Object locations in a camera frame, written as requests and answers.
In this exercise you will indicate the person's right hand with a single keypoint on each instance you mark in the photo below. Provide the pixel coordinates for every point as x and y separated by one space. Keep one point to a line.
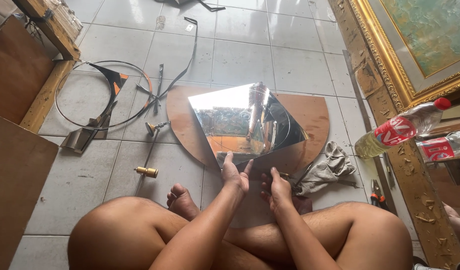
280 193

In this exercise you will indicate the person's left hand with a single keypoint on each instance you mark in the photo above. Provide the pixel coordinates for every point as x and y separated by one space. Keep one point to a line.
234 179

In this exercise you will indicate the angular cut mirror sheet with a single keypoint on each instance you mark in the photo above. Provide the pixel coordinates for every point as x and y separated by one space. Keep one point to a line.
245 120

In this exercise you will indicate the thin metal scissors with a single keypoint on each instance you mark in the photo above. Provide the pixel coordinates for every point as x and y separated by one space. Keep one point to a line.
303 176

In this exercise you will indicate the grey crumpled cloth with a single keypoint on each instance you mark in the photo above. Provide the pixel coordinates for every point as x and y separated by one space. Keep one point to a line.
329 168

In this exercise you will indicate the person's bare foot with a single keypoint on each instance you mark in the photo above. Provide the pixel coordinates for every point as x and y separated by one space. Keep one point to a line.
182 202

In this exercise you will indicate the brown rounded wooden board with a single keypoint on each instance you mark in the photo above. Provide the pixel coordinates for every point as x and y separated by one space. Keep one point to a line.
308 116

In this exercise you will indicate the person's right leg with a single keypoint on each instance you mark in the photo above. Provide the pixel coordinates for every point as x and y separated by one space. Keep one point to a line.
357 236

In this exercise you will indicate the circle glass cutter with brass knob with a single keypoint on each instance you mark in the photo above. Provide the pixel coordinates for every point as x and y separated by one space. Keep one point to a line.
152 144

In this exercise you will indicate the long metal ruler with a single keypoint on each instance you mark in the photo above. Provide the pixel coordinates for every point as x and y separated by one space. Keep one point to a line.
359 105

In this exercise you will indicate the person's left leg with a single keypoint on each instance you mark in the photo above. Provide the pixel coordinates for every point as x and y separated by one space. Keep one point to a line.
117 236

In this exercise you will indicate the plastic bottle with red cap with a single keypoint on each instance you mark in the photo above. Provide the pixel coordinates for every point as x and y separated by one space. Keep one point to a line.
396 129

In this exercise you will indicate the pointed mirror offcut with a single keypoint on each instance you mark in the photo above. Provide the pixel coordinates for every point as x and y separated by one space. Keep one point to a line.
114 80

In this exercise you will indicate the small white metal plate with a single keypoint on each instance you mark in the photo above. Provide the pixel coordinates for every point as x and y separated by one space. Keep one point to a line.
189 27

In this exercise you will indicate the flat mirror offcut strip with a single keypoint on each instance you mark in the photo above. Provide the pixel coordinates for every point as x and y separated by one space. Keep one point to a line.
80 138

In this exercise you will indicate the clear plastic bottle red label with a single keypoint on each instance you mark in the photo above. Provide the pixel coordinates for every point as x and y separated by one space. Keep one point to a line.
439 147

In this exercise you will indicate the gold framed painting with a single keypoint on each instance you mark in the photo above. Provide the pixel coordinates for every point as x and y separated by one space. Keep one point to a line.
421 41

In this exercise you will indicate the large brown board panel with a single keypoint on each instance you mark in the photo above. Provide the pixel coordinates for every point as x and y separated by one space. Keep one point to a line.
16 187

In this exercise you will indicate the small brown board panel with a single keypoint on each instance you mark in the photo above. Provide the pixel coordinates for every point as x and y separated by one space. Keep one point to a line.
16 71

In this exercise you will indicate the raw carved wooden frame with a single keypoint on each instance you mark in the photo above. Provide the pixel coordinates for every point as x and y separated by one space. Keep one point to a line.
417 187

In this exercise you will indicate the wooden frame with wrapped bundle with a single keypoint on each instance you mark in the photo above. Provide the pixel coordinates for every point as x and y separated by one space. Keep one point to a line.
52 30

